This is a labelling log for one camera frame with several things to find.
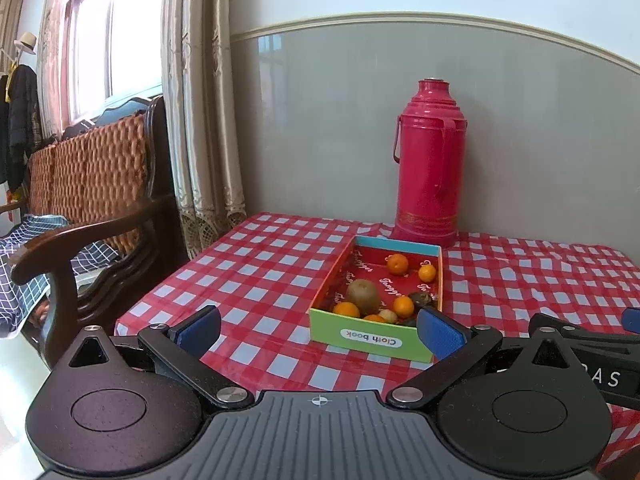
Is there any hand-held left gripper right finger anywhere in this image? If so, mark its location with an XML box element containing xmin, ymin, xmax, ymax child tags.
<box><xmin>386</xmin><ymin>307</ymin><xmax>576</xmax><ymax>408</ymax></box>

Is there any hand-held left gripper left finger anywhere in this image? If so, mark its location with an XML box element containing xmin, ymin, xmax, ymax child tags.
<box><xmin>67</xmin><ymin>305</ymin><xmax>251</xmax><ymax>408</ymax></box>

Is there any colourful cardboard box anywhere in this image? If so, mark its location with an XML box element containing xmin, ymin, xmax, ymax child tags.
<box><xmin>308</xmin><ymin>234</ymin><xmax>445</xmax><ymax>364</ymax></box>

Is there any brown kiwi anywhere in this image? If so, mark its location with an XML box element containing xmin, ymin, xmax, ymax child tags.
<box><xmin>347</xmin><ymin>280</ymin><xmax>382</xmax><ymax>312</ymax></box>

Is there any red checkered tablecloth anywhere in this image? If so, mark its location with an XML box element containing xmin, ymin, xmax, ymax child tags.
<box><xmin>114</xmin><ymin>211</ymin><xmax>640</xmax><ymax>480</ymax></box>

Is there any dark wooden chair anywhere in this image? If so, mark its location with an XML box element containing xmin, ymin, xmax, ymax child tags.
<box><xmin>10</xmin><ymin>95</ymin><xmax>191</xmax><ymax>368</ymax></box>

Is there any red thermos flask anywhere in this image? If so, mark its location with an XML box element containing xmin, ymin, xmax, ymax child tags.
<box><xmin>391</xmin><ymin>78</ymin><xmax>468</xmax><ymax>248</ymax></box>

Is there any blue checkered cloth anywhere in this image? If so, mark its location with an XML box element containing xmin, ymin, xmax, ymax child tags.
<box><xmin>0</xmin><ymin>214</ymin><xmax>123</xmax><ymax>341</ymax></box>

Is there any woven brown chair cushion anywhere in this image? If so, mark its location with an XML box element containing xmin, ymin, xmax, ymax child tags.
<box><xmin>27</xmin><ymin>112</ymin><xmax>151</xmax><ymax>256</ymax></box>

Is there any beige curtain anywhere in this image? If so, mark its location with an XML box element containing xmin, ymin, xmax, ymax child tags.
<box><xmin>160</xmin><ymin>0</ymin><xmax>248</xmax><ymax>261</ymax></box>

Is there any dark hanging coat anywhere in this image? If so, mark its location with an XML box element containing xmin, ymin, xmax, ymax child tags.
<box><xmin>0</xmin><ymin>62</ymin><xmax>43</xmax><ymax>188</ymax></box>

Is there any window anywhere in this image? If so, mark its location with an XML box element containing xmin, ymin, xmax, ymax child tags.
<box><xmin>65</xmin><ymin>0</ymin><xmax>168</xmax><ymax>123</ymax></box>

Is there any sheer pink curtain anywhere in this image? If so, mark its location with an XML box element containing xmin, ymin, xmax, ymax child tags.
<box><xmin>37</xmin><ymin>0</ymin><xmax>76</xmax><ymax>141</ymax></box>

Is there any white hat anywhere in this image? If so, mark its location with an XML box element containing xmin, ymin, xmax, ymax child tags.
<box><xmin>13</xmin><ymin>31</ymin><xmax>39</xmax><ymax>56</ymax></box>

